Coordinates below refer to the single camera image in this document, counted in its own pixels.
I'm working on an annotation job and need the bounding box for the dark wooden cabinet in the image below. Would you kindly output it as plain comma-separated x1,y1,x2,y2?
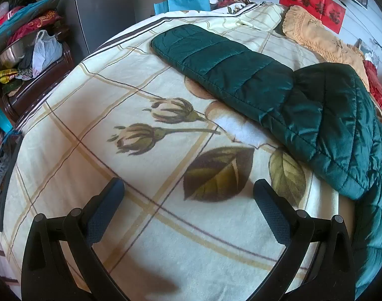
0,42,75,123

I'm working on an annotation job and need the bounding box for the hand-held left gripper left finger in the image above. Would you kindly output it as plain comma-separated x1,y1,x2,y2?
21,177,130,301

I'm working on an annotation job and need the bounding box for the dark grey cloth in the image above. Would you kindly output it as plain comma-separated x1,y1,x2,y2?
0,128,24,233

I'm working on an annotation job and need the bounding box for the red wall banner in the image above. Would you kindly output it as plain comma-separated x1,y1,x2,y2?
279,0,346,33

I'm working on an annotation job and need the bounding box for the red embroidered cushion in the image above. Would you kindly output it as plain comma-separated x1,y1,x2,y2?
6,10,61,46

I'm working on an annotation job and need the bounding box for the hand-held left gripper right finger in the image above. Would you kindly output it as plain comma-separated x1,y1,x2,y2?
253,179,356,301

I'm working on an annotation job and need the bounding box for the dark green puffer jacket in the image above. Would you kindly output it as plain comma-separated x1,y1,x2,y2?
151,24,382,301

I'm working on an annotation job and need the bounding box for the metal bowl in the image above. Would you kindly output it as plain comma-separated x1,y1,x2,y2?
0,34,38,68

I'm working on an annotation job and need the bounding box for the white plastic bag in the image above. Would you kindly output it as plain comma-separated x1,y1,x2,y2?
32,30,63,72

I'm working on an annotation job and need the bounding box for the cream floral blanket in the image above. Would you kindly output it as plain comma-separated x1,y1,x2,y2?
3,2,351,301

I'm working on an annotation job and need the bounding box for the grey refrigerator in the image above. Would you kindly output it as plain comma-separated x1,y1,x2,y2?
71,0,166,57

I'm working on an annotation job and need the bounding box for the red quilted cloth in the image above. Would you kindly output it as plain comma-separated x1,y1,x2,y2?
363,60,382,120

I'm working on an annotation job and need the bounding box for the yellow fringed cloth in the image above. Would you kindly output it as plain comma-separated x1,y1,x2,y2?
282,5,370,91

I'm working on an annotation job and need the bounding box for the teal pillow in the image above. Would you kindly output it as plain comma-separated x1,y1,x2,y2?
0,0,62,60

